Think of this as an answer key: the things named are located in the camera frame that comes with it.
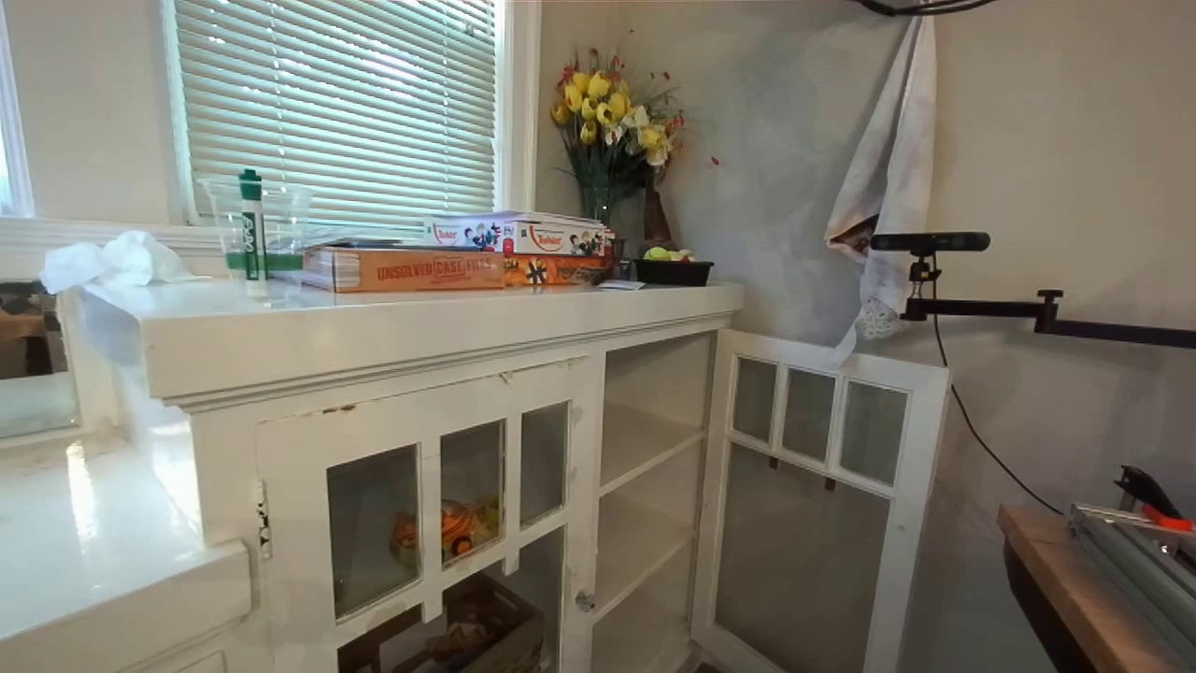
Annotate green and white bottle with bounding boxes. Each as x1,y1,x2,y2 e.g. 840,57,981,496
225,169,303,281

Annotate brown basket inside cabinet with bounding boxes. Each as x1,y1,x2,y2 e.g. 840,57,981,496
336,577,546,673

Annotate orange toy inside cabinet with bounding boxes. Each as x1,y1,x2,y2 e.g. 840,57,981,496
389,496,503,559

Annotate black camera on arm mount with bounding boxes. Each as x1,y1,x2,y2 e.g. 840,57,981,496
866,228,1196,351

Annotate white towel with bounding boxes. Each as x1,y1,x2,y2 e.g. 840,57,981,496
828,20,940,360

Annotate wooden table with items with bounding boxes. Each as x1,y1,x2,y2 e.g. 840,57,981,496
1000,464,1196,673

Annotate open white cabinet door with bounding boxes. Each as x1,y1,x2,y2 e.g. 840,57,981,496
691,327,950,673

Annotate orange board game box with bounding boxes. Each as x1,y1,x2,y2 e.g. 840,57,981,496
297,248,611,296

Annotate white glass-door cabinet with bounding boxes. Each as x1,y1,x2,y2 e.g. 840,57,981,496
84,284,739,673

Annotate yellow flower bouquet in vase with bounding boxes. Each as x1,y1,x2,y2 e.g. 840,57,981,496
550,49,686,260

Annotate white window blinds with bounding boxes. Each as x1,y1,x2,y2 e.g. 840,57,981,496
173,0,503,235

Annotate black bowl with fruit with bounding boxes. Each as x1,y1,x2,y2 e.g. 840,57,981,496
637,248,711,286

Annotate white Kinder game box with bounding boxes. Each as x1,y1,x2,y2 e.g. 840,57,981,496
427,213,612,256

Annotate crumpled white plastic bag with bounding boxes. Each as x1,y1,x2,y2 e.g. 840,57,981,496
42,231,190,296

